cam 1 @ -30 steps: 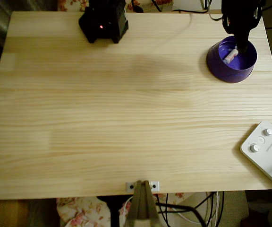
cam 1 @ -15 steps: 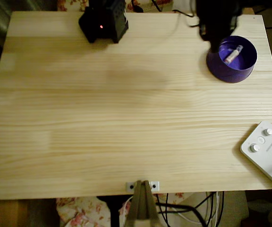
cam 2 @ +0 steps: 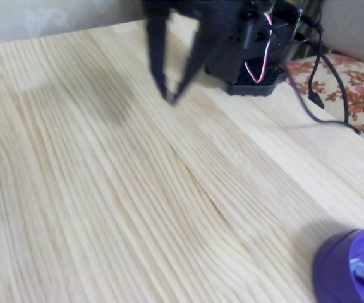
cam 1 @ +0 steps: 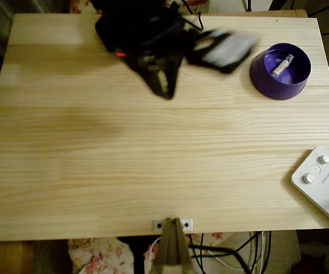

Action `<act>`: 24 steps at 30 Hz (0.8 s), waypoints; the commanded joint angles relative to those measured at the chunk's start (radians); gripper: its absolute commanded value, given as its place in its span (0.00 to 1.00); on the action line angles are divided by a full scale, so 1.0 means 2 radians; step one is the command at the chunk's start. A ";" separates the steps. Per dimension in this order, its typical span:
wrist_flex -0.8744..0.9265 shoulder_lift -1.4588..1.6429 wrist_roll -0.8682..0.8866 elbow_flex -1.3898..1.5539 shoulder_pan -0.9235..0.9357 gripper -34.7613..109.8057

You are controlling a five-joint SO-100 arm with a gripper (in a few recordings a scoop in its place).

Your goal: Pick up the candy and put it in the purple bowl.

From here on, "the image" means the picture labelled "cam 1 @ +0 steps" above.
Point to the candy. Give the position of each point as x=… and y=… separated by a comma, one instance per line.
x=280, y=68

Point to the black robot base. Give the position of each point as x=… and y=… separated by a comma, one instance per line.
x=103, y=32

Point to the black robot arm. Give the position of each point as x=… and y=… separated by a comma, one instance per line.
x=141, y=23

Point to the purple bowl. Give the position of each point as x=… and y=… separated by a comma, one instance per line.
x=267, y=85

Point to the floral cloth with pink roses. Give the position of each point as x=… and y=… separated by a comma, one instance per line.
x=101, y=257

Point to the white control box with knobs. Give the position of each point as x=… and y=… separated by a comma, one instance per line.
x=327, y=188

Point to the beige upholstered seat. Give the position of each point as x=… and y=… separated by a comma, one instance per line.
x=284, y=251

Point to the wooden table leg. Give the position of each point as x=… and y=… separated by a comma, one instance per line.
x=13, y=257

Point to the black camera box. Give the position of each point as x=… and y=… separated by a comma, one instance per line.
x=221, y=51

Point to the wooden frame rail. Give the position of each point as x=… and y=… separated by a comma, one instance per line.
x=267, y=12

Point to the white metal bracket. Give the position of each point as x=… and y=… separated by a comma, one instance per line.
x=155, y=224

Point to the black stand post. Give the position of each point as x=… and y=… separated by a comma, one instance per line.
x=138, y=257

